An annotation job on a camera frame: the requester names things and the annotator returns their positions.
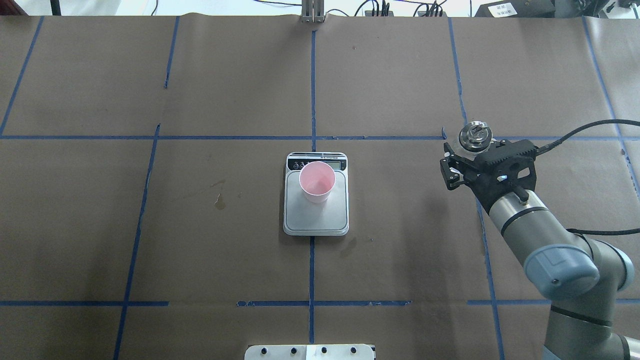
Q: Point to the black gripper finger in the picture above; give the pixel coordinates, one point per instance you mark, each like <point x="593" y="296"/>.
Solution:
<point x="454" y="168"/>

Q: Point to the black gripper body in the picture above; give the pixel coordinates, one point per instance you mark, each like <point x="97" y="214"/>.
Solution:
<point x="484" y="183"/>

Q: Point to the glass sauce bottle steel spout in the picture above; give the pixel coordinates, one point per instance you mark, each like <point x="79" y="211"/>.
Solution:
<point x="472" y="140"/>

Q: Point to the pink plastic cup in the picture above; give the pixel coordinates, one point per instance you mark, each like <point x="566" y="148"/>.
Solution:
<point x="317" y="179"/>

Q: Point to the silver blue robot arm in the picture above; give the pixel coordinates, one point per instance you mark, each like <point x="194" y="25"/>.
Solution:
<point x="581" y="276"/>

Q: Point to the silver digital kitchen scale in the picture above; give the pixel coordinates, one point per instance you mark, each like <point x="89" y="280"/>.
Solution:
<point x="303" y="218"/>

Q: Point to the aluminium frame post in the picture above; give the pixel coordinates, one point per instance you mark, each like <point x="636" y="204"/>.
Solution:
<point x="313" y="11"/>

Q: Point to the white metal base plate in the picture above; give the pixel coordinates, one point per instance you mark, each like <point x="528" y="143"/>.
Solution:
<point x="348" y="351"/>

